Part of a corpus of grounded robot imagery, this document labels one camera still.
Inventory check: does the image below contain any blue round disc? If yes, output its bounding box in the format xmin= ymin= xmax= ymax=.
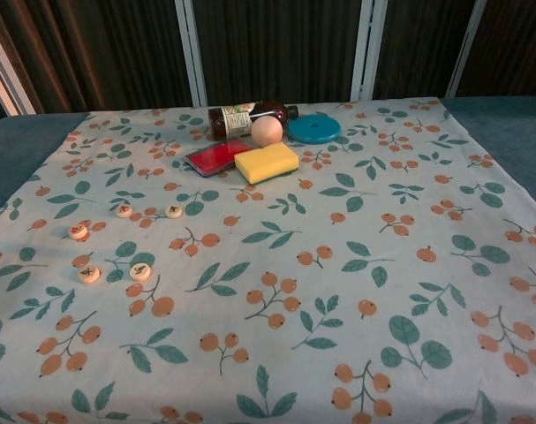
xmin=286 ymin=112 xmax=342 ymax=144

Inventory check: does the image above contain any yellow sponge block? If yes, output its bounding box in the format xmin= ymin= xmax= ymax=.
xmin=234 ymin=141 xmax=300 ymax=186

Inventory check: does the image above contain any floral print tablecloth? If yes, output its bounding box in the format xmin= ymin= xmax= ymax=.
xmin=0 ymin=97 xmax=536 ymax=424

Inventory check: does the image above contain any red ink pad case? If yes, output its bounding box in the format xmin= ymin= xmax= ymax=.
xmin=183 ymin=137 xmax=252 ymax=178

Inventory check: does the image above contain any beige wooden ball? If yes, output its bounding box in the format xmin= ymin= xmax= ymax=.
xmin=251 ymin=116 xmax=286 ymax=148

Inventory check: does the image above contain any brown glass bottle with label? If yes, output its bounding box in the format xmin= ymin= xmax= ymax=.
xmin=207 ymin=101 xmax=300 ymax=141

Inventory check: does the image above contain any white screen frame post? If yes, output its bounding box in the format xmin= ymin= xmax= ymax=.
xmin=350 ymin=0 xmax=386 ymax=102
xmin=174 ymin=0 xmax=209 ymax=108
xmin=0 ymin=12 xmax=35 ymax=117
xmin=443 ymin=0 xmax=490 ymax=100

